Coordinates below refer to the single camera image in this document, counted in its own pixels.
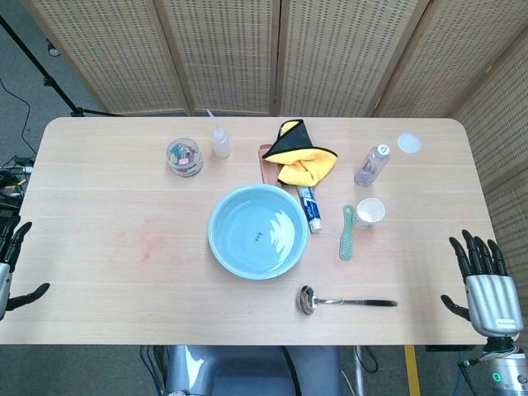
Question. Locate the woven rattan folding screen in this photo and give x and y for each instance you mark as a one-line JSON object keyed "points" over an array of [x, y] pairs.
{"points": [[231, 53]]}

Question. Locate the white paper cup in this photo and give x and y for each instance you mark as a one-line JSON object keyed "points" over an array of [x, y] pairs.
{"points": [[369, 212]]}

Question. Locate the white squeeze bottle with spout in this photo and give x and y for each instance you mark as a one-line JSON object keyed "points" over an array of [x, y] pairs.
{"points": [[220, 144]]}

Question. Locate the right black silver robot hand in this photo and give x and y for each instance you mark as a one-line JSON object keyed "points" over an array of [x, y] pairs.
{"points": [[491, 301]]}

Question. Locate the clear plastic bottle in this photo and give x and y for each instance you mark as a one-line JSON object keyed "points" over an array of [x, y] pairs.
{"points": [[371, 165]]}

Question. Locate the yellow and black cloth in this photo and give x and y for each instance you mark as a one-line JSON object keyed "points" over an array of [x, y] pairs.
{"points": [[303, 165]]}

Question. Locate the clear jar of binder clips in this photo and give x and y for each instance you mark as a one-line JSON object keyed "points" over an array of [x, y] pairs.
{"points": [[185, 158]]}

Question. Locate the black tripod stand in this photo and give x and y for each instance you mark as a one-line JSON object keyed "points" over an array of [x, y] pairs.
{"points": [[49, 78]]}

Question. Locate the light blue plastic basin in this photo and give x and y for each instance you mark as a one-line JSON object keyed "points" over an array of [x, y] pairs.
{"points": [[243, 231]]}

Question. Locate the metal table leg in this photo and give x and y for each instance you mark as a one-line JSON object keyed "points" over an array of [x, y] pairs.
{"points": [[360, 371]]}

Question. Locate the grey robot torso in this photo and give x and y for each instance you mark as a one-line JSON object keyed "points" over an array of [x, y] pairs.
{"points": [[247, 371]]}

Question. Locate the round white plastic lid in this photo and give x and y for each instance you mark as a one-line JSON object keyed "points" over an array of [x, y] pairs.
{"points": [[409, 143]]}

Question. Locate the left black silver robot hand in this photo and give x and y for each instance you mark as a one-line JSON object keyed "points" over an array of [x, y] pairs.
{"points": [[5, 284]]}

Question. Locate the green scrubbing brush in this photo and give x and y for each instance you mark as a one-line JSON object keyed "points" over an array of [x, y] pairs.
{"points": [[347, 241]]}

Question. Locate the blue white toothpaste tube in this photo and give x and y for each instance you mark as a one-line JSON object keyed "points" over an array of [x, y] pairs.
{"points": [[310, 208]]}

